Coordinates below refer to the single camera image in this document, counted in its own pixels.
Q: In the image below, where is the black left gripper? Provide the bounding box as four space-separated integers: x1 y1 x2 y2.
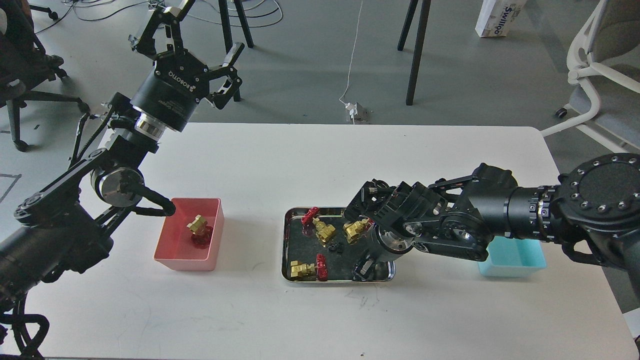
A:
128 0 246 133

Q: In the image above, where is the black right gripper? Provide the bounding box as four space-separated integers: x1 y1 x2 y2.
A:
352 225 414 281

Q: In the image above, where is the brass valve red handle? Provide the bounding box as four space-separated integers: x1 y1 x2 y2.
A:
186 214 214 249

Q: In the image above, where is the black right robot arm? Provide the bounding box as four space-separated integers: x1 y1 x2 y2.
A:
343 153 640 292

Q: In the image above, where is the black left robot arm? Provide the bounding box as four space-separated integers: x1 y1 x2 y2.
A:
0 0 244 360

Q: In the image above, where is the brass valve center right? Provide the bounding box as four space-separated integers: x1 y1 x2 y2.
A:
342 218 373 245

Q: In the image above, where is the brass valve center left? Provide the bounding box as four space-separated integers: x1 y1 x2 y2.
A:
301 206 336 248

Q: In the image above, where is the brass valve bottom left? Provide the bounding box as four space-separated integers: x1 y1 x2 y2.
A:
289 253 329 281

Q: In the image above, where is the blue plastic box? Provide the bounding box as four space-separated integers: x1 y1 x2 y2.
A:
477 236 547 278

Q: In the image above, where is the pink plastic box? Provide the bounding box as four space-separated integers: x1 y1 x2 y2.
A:
153 197 225 271

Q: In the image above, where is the white cardboard box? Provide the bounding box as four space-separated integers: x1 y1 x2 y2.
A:
475 0 528 38

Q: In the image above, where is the metal tray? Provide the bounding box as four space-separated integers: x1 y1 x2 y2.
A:
281 206 397 284

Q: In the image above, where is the black table leg left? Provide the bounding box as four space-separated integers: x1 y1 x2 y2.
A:
217 0 255 103

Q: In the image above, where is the black table leg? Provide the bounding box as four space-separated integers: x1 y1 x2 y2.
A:
397 0 432 106
217 0 255 103

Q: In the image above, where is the black office chair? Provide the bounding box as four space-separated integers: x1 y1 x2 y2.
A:
1 0 91 154

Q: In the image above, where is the white power adapter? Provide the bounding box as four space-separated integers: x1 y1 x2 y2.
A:
345 102 370 125

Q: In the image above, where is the black table leg right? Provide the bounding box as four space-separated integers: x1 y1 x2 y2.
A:
397 0 432 106

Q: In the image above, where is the white office chair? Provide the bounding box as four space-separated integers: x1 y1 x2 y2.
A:
541 0 640 152

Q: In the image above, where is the cable bundle on floor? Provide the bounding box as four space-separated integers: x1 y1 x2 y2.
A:
30 0 283 30

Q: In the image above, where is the white cable on floor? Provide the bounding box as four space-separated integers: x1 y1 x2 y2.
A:
339 0 365 107

